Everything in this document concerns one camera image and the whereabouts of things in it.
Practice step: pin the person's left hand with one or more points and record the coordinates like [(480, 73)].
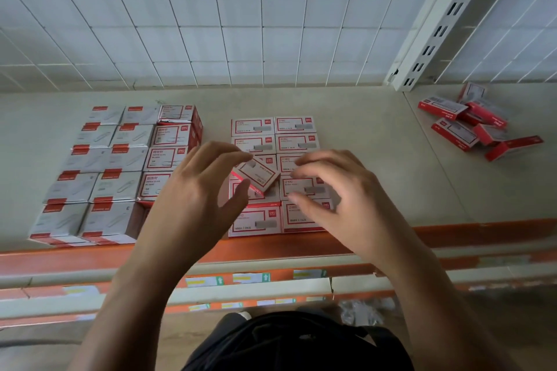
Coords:
[(182, 214)]

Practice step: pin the person's right hand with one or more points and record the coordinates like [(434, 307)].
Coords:
[(370, 218)]

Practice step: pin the person's left thumb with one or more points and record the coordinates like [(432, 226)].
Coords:
[(237, 203)]

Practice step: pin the person's right thumb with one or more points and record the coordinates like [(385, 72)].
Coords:
[(304, 205)]

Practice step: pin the person's left forearm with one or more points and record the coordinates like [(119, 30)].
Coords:
[(135, 314)]

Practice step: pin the person's right forearm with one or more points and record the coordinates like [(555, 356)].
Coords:
[(439, 318)]

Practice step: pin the small red-framed staple carton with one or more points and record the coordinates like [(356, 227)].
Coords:
[(260, 175)]

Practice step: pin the grid of red-framed staple boxes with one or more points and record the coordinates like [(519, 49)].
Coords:
[(269, 142)]

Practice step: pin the shelf edge price labels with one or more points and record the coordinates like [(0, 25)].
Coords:
[(251, 278)]

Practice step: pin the stack of red-framed staple boxes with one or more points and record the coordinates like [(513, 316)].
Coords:
[(172, 136)]

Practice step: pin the crumpled clear plastic wrap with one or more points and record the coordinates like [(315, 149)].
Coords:
[(363, 312)]

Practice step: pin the person's black clothing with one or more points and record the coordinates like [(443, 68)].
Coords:
[(296, 344)]

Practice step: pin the stack of white clip boxes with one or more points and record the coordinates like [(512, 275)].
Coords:
[(93, 179)]

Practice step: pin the pile of loose red boxes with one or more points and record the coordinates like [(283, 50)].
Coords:
[(457, 131)]

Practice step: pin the white slotted shelf upright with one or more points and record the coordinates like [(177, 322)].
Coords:
[(439, 23)]

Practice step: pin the orange shelf front rail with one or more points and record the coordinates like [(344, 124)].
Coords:
[(65, 260)]

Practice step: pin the orange shelf rail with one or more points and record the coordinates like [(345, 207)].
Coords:
[(52, 303), (65, 260)]

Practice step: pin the orange lower shelf rail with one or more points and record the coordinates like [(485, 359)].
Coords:
[(52, 303)]

